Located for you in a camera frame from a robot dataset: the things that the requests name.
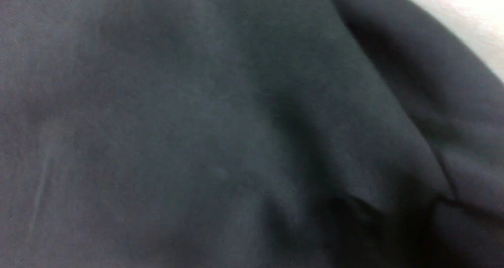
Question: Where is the dark gray long-sleeved shirt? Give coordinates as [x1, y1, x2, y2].
[1, 0, 503, 268]

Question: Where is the checkered beige tablecloth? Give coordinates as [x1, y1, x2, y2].
[412, 0, 504, 79]

